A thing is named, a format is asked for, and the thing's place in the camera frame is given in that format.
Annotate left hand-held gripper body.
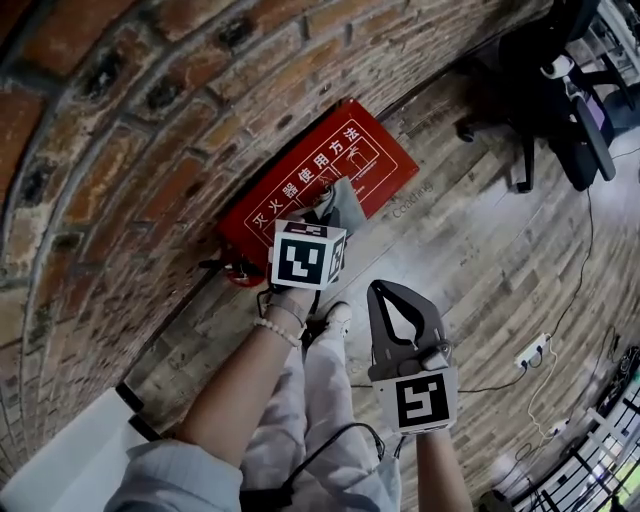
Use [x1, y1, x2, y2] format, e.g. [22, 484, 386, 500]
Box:
[271, 204, 349, 291]

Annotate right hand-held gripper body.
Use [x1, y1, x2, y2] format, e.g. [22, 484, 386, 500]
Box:
[368, 339, 459, 436]

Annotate grey cloth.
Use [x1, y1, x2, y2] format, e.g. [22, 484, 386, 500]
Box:
[313, 174, 364, 240]

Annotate red fire extinguisher box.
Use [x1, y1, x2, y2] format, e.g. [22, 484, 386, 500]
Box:
[215, 98, 420, 274]

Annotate person's left forearm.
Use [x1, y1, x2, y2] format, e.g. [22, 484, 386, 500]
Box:
[174, 304, 306, 461]

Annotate person's right forearm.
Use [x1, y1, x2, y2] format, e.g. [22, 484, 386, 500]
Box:
[414, 429, 474, 512]

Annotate white shoe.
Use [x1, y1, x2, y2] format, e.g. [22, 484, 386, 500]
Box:
[324, 301, 353, 341]

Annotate person's light trousers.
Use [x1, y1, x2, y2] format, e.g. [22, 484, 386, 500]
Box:
[239, 319, 404, 512]

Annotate white power strip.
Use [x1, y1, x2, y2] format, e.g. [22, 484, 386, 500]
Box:
[514, 333, 551, 370]

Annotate black office chair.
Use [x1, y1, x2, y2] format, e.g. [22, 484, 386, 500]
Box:
[457, 0, 631, 194]

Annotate purple packet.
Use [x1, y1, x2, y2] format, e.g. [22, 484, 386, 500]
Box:
[584, 97, 609, 131]

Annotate white panel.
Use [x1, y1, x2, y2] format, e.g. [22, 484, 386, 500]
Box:
[14, 387, 151, 512]

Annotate grey wrist strap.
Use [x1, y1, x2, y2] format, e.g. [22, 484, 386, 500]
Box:
[264, 287, 314, 326]

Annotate thin black floor cable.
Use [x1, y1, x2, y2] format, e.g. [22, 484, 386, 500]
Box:
[457, 368, 526, 394]

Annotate white bead bracelet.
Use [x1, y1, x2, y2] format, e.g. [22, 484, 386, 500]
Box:
[252, 315, 304, 349]

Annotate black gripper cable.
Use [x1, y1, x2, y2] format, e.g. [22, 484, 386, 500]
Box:
[279, 422, 386, 501]

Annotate white cable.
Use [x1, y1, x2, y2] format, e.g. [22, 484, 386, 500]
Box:
[527, 344, 569, 436]

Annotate long black cable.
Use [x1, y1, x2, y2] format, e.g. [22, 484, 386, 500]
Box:
[547, 187, 594, 336]

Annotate pile of black cables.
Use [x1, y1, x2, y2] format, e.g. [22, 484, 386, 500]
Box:
[597, 344, 640, 416]

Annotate white metal frame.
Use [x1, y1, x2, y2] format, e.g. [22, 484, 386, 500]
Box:
[584, 399, 640, 501]

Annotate black bracket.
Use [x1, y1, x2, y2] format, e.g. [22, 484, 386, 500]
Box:
[115, 383, 146, 414]
[128, 413, 162, 442]

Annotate white security camera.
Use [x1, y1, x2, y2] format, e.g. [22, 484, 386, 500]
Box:
[539, 55, 576, 80]

